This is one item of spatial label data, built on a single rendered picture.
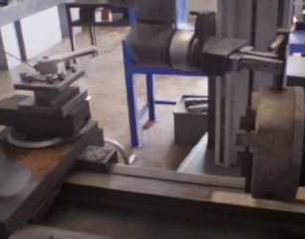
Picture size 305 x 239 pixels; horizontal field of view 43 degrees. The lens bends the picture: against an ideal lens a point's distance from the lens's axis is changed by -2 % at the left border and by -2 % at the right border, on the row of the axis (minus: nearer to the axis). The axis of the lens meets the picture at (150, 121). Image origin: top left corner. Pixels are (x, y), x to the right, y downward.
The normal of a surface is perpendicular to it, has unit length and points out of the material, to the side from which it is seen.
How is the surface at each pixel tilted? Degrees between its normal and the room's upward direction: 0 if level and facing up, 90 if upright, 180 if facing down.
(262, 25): 90
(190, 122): 90
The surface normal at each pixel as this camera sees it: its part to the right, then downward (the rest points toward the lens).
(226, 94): -0.47, 0.41
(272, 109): -0.19, -0.58
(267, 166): -0.29, 0.31
